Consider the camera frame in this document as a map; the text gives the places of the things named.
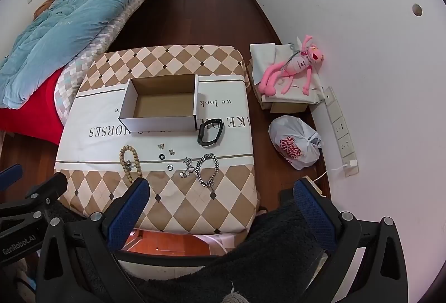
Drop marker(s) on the pink panther plush toy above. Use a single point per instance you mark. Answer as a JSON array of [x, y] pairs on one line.
[[301, 61]]

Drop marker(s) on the white plastic bag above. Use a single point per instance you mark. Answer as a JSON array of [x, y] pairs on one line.
[[297, 142]]

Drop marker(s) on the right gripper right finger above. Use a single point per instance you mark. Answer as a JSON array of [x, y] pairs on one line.
[[382, 274]]

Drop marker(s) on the white cardboard box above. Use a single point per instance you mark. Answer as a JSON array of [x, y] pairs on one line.
[[160, 104]]

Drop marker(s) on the checkered printed table cover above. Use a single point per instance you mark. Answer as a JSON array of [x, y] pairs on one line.
[[197, 190]]

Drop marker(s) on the white power strip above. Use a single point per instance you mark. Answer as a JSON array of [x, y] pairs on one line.
[[340, 130]]

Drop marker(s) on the red bed sheet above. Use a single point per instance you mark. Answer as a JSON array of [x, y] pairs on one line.
[[38, 117]]

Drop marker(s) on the white cloth covered box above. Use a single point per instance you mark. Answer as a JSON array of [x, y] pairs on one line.
[[288, 97]]

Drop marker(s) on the light blue quilt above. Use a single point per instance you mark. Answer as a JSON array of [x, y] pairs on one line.
[[51, 41]]

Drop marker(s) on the white charger plug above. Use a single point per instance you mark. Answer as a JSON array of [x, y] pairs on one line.
[[352, 163]]

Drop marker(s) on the black smart band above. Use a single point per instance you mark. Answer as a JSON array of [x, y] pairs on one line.
[[210, 132]]

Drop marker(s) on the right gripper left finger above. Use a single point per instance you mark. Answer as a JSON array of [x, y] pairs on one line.
[[77, 261]]

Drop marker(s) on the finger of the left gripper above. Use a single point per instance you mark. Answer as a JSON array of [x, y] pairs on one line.
[[42, 196], [10, 175]]

